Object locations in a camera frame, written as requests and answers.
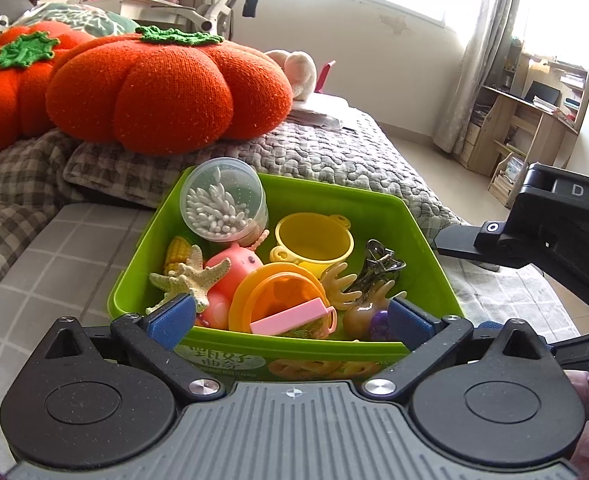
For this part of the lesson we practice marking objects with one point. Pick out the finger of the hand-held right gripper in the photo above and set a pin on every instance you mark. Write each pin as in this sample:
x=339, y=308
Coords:
x=469, y=242
x=579, y=355

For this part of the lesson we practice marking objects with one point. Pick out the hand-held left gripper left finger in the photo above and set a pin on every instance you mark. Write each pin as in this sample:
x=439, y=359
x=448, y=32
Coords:
x=172, y=321

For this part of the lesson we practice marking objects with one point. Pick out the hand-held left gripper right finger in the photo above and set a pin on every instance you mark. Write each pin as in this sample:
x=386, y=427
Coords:
x=409, y=324

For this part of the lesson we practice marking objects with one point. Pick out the purple toy grapes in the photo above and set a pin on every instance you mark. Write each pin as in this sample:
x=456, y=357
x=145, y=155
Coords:
x=380, y=325

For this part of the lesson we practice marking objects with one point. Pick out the beige starfish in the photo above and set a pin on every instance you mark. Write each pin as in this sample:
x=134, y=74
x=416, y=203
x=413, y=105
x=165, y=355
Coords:
x=189, y=280

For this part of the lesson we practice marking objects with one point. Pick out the amber antler hair clip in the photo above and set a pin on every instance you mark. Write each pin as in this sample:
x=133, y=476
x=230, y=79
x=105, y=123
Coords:
x=354, y=310

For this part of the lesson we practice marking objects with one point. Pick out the green plastic box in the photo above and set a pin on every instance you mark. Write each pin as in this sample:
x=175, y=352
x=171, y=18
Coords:
x=404, y=240

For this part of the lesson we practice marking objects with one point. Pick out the yellow toy corn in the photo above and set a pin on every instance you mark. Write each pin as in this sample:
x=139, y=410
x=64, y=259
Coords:
x=179, y=255

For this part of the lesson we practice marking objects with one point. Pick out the metal binder clips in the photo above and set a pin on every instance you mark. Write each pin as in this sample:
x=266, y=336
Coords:
x=374, y=265

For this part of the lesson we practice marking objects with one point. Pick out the pink rubber toy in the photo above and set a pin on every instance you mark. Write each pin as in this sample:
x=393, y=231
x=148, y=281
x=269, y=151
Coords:
x=229, y=280

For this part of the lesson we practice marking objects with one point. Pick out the orange toy plate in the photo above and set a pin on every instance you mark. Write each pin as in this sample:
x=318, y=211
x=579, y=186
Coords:
x=264, y=295

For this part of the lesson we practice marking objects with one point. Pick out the pink block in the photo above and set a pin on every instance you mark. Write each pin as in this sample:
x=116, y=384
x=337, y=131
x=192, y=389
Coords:
x=292, y=317

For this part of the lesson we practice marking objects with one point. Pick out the yellow toy pot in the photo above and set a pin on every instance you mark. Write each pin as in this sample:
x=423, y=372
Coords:
x=312, y=240

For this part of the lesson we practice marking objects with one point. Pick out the clear cotton swab jar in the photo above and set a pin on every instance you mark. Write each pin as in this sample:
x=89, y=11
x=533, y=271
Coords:
x=219, y=200

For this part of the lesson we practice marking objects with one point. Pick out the small wooden rack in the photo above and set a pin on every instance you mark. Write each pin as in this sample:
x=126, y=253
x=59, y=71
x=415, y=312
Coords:
x=506, y=177

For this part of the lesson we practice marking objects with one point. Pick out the grey grid-patterned sheet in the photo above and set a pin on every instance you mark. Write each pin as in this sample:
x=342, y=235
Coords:
x=74, y=265

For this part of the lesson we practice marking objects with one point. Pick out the wooden desk with shelves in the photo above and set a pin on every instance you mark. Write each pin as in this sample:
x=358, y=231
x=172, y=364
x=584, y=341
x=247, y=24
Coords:
x=524, y=125

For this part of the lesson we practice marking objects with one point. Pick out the black laptop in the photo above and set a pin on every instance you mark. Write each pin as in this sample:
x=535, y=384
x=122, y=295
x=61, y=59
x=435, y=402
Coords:
x=541, y=94

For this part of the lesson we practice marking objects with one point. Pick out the grey checkered quilt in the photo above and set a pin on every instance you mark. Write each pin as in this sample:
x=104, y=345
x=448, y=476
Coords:
x=324, y=160

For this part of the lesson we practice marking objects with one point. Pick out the grey curtain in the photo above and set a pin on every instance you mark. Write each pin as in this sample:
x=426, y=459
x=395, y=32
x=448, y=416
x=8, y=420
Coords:
x=479, y=50

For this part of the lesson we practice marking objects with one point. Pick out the white papers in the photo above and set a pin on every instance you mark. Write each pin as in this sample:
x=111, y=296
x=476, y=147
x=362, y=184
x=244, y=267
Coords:
x=319, y=112

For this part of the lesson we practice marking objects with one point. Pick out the large orange pumpkin cushion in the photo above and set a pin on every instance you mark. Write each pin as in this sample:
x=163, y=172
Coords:
x=164, y=95

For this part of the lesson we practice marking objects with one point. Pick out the white pink plush bunny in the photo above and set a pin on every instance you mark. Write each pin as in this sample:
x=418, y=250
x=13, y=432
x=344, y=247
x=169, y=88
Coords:
x=299, y=72

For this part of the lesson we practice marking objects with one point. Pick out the small orange pumpkin cushion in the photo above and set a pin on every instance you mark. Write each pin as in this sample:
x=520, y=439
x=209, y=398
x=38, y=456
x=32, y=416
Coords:
x=4, y=100

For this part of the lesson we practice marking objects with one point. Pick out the teal patterned pillow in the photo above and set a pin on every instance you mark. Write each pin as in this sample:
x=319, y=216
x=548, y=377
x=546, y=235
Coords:
x=99, y=20

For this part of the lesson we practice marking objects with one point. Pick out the white desk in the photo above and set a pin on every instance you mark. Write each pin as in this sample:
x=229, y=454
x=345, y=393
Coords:
x=144, y=7

